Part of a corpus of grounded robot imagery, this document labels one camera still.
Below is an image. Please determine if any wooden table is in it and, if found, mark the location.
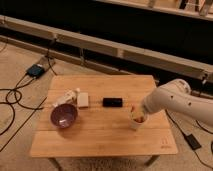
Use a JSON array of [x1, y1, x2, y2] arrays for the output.
[[30, 74, 179, 168]]

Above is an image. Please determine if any black floor cable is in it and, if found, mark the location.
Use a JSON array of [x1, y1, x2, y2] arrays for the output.
[[0, 49, 58, 153]]

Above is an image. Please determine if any black power adapter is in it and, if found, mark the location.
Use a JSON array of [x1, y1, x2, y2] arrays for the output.
[[184, 134, 201, 150]]

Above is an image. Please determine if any long metal floor rail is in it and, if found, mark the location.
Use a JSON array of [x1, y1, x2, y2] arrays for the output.
[[0, 15, 213, 83]]

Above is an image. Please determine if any blue power box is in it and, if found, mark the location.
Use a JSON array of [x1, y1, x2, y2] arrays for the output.
[[26, 64, 45, 79]]

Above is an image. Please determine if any black rectangular box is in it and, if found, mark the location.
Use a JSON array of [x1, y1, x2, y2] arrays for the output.
[[103, 98, 123, 107]]

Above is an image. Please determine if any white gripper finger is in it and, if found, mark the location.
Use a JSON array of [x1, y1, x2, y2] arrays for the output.
[[131, 106, 137, 119]]

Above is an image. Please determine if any white ceramic cup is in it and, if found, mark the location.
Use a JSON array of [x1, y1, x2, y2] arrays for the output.
[[130, 114, 143, 130]]

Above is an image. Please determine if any crumpled white plastic bottle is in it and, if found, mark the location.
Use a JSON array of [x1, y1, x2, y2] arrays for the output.
[[53, 88, 80, 107]]

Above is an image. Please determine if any purple bowl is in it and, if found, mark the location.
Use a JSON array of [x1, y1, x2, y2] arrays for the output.
[[50, 104, 78, 129]]

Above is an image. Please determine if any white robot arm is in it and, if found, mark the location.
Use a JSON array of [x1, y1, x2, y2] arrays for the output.
[[130, 79, 213, 126]]

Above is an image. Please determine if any orange pepper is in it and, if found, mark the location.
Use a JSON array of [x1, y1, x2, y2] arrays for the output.
[[133, 116, 145, 123]]

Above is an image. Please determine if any white rectangular block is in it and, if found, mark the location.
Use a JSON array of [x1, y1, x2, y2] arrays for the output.
[[77, 92, 89, 108]]

